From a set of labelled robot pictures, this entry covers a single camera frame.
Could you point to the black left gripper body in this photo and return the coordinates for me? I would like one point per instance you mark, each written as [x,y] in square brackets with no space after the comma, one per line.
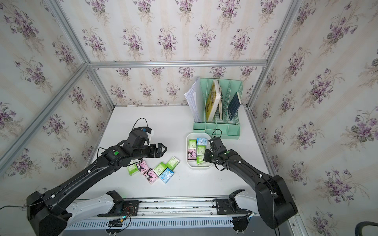
[151,151]

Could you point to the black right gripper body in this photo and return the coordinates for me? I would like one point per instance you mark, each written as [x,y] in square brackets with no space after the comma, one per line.
[210,156]

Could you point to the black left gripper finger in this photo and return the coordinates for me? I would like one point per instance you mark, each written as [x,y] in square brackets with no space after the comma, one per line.
[160,146]
[160,153]

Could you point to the pink tissue pack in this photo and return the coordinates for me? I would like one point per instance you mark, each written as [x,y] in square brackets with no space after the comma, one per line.
[150,176]
[142,167]
[192,154]

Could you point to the green tissue pack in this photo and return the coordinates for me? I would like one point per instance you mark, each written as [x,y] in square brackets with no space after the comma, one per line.
[192,144]
[159,169]
[172,163]
[200,160]
[200,150]
[132,169]

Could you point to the blue tissue pack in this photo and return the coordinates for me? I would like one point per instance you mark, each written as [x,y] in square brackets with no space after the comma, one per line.
[201,141]
[166,175]

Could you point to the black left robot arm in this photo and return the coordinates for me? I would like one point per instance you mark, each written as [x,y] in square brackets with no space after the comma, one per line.
[49,214]

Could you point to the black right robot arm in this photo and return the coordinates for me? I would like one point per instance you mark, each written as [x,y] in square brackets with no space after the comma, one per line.
[275,203]

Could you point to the white storage box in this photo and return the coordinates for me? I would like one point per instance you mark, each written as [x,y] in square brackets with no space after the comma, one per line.
[192,163]

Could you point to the dark blue book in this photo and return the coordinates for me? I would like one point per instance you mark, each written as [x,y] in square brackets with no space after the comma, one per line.
[233,106]

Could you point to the mint green desk organizer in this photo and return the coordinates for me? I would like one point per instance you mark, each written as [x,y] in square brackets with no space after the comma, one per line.
[220,125]

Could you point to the yellow cover book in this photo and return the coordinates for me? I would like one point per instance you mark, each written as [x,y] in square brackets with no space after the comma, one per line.
[212,101]

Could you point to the white paper stack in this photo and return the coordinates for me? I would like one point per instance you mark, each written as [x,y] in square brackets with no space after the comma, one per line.
[194,100]

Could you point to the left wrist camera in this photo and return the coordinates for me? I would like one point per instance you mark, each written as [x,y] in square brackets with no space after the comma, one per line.
[149,132]

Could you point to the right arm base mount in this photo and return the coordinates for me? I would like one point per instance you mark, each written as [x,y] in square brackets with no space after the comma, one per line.
[240,203]

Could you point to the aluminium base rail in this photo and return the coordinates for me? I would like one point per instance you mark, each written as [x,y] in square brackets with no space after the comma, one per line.
[181,213]

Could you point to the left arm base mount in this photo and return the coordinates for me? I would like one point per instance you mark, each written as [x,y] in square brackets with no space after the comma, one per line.
[123,209]

